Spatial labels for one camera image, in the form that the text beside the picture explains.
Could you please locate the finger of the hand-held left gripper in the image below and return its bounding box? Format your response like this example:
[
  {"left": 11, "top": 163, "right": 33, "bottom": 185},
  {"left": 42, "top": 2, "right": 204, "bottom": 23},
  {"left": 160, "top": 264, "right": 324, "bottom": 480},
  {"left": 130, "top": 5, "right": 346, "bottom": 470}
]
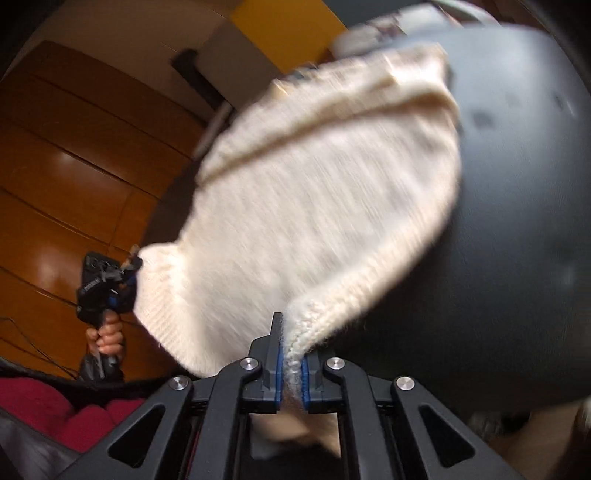
[
  {"left": 108, "top": 279, "right": 138, "bottom": 312},
  {"left": 105, "top": 247, "right": 144, "bottom": 283}
]

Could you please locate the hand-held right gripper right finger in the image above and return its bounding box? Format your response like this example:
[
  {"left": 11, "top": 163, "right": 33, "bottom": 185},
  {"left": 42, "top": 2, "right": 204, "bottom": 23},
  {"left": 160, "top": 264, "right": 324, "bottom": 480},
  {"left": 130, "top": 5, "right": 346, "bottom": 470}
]
[{"left": 300, "top": 353, "right": 525, "bottom": 480}]

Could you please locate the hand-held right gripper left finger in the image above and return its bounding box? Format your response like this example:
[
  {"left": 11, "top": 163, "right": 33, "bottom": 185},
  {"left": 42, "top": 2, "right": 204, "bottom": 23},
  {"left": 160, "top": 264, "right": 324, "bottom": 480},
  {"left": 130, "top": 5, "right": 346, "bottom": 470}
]
[{"left": 60, "top": 312, "right": 283, "bottom": 480}]

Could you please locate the cream knitted sweater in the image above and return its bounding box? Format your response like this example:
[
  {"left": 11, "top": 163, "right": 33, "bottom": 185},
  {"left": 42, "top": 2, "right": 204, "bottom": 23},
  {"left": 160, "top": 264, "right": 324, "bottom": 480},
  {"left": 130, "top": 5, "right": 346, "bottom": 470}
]
[{"left": 134, "top": 41, "right": 465, "bottom": 460}]

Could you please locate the person's left hand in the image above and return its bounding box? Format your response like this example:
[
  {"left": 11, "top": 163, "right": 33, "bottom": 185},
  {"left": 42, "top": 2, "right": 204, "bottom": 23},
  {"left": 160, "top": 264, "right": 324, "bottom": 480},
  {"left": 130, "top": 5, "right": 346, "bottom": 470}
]
[{"left": 85, "top": 310, "right": 126, "bottom": 365}]

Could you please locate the person's red sweater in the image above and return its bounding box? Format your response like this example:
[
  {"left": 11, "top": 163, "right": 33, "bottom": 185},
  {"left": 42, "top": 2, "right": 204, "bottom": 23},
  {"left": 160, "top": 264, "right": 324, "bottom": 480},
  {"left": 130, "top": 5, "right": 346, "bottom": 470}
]
[{"left": 0, "top": 376, "right": 148, "bottom": 455}]

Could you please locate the black upright board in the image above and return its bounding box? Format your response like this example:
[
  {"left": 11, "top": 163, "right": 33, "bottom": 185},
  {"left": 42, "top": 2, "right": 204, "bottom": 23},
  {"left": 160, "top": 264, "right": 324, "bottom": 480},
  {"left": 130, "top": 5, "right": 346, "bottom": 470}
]
[{"left": 172, "top": 48, "right": 232, "bottom": 116}]

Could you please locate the grey yellow blue sofa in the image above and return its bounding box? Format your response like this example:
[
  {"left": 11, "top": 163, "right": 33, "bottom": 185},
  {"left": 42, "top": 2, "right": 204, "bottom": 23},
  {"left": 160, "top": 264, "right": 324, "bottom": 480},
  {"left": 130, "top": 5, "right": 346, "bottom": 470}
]
[{"left": 203, "top": 0, "right": 499, "bottom": 79}]

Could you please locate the geometric print pillow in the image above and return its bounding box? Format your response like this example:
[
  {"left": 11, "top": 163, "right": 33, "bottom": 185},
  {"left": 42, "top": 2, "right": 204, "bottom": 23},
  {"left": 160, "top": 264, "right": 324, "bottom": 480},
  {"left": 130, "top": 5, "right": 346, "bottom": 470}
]
[{"left": 332, "top": 14, "right": 444, "bottom": 55}]

